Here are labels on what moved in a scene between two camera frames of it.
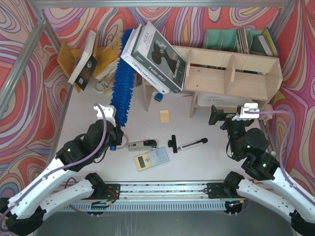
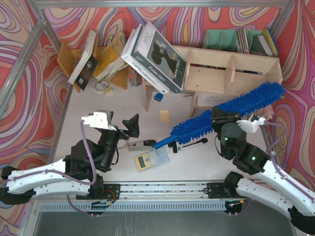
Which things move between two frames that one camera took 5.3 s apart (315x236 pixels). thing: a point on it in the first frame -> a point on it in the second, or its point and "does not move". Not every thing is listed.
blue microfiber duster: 122,99 -> 202,125
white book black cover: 87,63 does not move
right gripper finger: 217,115 does not move
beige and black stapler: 142,145 does not move
